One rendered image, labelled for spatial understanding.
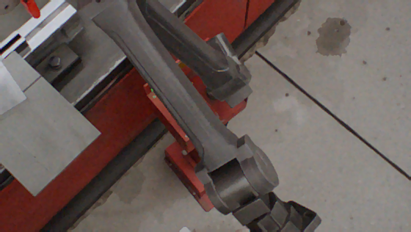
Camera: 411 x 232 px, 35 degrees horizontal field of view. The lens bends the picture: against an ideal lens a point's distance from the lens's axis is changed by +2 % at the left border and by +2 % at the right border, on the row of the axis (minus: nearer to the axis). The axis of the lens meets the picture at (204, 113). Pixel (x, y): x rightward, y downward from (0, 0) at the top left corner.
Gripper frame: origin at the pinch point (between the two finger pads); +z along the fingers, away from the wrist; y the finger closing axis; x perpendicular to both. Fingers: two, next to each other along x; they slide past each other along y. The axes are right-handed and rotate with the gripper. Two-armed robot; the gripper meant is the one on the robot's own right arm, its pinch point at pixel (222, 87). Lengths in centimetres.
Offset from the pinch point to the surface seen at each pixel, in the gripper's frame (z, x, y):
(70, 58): -4.2, 25.1, 26.5
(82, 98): -3.1, 28.3, 17.7
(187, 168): 67, 13, -14
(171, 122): 2.3, 15.0, 0.8
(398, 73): 75, -72, -35
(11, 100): -14.9, 40.4, 24.4
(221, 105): 9.2, 1.2, -3.3
